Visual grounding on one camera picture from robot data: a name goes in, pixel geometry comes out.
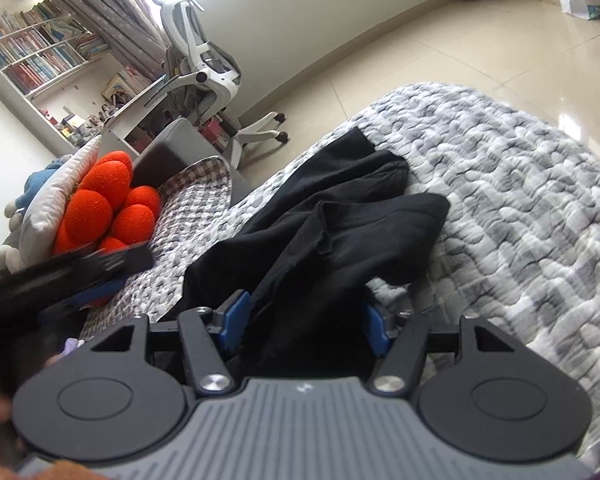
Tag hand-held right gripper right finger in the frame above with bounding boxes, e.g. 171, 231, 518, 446
365, 304, 523, 397

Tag blue plush toy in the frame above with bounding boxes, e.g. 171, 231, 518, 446
22, 157, 76, 211

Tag grey sofa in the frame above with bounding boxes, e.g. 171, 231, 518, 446
130, 117, 253, 206

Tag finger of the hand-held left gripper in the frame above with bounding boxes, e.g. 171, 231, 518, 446
10, 242, 153, 311

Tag white desk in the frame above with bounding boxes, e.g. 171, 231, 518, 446
100, 77, 191, 156

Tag grey checkered blanket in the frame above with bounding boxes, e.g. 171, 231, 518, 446
77, 82, 600, 461

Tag orange pumpkin cushion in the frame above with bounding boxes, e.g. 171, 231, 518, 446
52, 151, 161, 306

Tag grey patterned curtain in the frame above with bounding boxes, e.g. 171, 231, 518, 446
27, 0, 181, 81

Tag white office chair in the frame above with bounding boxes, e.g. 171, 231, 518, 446
150, 0, 288, 168

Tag white pillow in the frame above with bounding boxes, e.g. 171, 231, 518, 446
17, 135, 103, 263

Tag black garment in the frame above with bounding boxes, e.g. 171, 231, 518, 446
162, 127, 451, 376

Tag grey white plush toy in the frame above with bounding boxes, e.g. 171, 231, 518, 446
0, 200, 31, 281

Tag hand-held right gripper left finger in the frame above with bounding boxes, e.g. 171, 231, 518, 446
87, 290, 253, 397

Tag red storage boxes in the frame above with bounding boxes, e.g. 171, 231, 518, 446
200, 117, 233, 148

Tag white bookshelf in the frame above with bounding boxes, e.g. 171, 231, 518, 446
0, 0, 113, 156

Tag rows of colourful books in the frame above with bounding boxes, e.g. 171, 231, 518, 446
0, 2, 111, 96

